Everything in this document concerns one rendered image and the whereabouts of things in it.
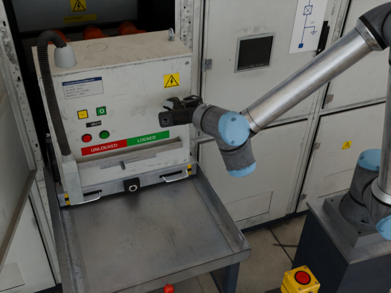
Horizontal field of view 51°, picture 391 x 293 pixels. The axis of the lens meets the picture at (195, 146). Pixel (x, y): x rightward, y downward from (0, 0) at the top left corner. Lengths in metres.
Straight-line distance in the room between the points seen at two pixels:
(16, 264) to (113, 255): 0.85
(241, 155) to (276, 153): 1.04
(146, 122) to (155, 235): 0.40
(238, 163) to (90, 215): 0.62
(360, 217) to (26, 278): 1.59
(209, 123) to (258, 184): 1.19
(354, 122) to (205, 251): 1.33
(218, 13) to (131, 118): 0.54
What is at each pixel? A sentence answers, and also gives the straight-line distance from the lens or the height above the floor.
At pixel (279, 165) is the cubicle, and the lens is 2.31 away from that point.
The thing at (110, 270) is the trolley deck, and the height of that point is 0.85.
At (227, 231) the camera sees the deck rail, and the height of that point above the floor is 0.85.
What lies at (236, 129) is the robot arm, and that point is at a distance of 1.14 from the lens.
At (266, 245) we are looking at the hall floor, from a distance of 2.58.
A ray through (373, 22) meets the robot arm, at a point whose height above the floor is 1.58.
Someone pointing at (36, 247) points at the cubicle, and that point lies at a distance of 2.12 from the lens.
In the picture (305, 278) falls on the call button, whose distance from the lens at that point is 1.35.
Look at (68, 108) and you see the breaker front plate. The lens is 1.36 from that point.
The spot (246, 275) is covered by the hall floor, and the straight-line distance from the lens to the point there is 2.43.
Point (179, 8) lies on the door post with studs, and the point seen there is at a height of 1.45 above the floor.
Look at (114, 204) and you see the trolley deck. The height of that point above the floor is 0.85.
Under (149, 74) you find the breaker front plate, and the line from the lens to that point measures 1.36.
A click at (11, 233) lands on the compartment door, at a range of 1.59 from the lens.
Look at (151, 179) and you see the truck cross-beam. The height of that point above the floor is 0.89.
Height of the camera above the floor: 1.97
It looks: 38 degrees down
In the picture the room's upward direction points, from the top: 2 degrees clockwise
